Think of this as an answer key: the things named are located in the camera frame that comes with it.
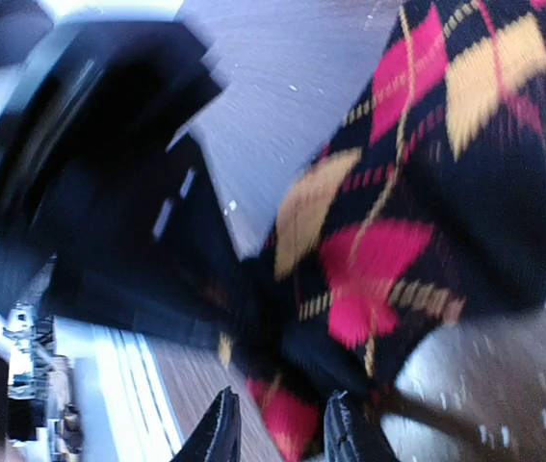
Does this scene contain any front aluminium rail base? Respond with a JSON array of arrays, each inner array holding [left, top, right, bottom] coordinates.
[[54, 318, 185, 461]]

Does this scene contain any black red argyle sock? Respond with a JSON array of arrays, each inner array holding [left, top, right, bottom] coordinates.
[[219, 1, 546, 461]]

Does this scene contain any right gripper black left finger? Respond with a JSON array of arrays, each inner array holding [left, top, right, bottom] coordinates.
[[171, 387, 242, 462]]

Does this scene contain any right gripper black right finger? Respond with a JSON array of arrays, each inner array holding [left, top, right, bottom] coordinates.
[[324, 391, 398, 462]]

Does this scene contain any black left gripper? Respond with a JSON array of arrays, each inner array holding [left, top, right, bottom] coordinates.
[[0, 18, 232, 347]]

